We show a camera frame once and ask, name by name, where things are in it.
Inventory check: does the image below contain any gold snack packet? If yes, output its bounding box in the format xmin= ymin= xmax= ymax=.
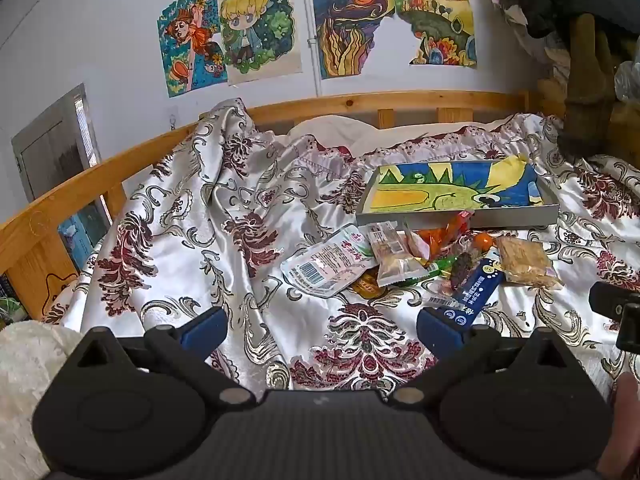
xmin=349 ymin=270 xmax=387 ymax=299

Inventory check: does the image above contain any dark brown snack bar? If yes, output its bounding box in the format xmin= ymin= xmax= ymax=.
xmin=449 ymin=251 xmax=484 ymax=292

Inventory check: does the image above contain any patterned light cloth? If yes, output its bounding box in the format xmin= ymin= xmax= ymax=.
xmin=501 ymin=0 xmax=572 ymax=92

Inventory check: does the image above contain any orange sausage packet red end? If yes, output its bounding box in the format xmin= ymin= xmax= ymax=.
xmin=434 ymin=210 xmax=474 ymax=250

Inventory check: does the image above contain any clear pastry packet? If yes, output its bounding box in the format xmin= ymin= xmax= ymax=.
xmin=366 ymin=221 xmax=432 ymax=287

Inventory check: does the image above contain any blond cartoon figure wall poster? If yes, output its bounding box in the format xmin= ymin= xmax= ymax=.
xmin=216 ymin=0 xmax=304 ymax=86

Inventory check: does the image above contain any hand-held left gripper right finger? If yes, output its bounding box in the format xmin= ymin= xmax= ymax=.
xmin=391 ymin=306 xmax=577 ymax=409

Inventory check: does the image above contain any wooden bed frame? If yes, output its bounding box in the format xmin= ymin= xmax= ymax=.
xmin=0 ymin=90 xmax=532 ymax=322

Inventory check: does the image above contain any blue and white tube packet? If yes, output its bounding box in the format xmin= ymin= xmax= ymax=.
xmin=422 ymin=247 xmax=504 ymax=324

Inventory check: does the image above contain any white pillow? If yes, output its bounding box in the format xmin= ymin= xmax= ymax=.
xmin=287 ymin=115 xmax=516 ymax=159

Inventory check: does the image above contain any orange-haired girl wall poster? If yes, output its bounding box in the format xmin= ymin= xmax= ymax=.
xmin=156 ymin=0 xmax=230 ymax=99

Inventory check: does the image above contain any floral satin blanket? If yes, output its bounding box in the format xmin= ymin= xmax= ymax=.
xmin=42 ymin=97 xmax=640 ymax=406

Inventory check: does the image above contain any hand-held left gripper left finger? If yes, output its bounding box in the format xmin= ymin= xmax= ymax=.
xmin=70 ymin=306 xmax=254 ymax=409

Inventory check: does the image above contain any person's right forearm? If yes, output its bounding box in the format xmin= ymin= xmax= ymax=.
xmin=611 ymin=371 xmax=640 ymax=480

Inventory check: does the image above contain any green snack packet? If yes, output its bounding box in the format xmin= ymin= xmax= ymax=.
xmin=425 ymin=255 xmax=462 ymax=277

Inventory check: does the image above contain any white and pink snack packet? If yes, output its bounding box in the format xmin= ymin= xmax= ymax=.
xmin=280 ymin=225 xmax=377 ymax=299

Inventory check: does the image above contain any landscape wall painting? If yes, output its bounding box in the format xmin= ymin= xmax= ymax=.
xmin=389 ymin=0 xmax=479 ymax=69

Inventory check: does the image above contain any clear plastic bag of clothes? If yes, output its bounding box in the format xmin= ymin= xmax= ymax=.
xmin=612 ymin=59 xmax=640 ymax=107

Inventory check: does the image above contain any blue picture book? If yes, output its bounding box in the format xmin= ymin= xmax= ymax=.
xmin=56 ymin=200 xmax=114 ymax=274

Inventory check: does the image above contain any white fluffy cloth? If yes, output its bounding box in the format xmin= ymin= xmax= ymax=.
xmin=0 ymin=319 xmax=87 ymax=480

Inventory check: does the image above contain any orange snack packet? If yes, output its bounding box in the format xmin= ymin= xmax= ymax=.
xmin=417 ymin=229 xmax=447 ymax=257

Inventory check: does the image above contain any clear packet of crackers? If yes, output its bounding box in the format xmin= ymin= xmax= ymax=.
xmin=494 ymin=235 xmax=564 ymax=289

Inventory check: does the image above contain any grey tray with colourful drawing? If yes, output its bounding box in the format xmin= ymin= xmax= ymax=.
xmin=355 ymin=154 xmax=559 ymax=229

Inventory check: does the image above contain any white wall pipe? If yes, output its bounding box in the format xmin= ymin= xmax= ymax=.
xmin=299 ymin=0 xmax=322 ymax=99

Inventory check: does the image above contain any swirling sky wall painting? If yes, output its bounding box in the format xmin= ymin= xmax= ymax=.
xmin=309 ymin=0 xmax=397 ymax=81

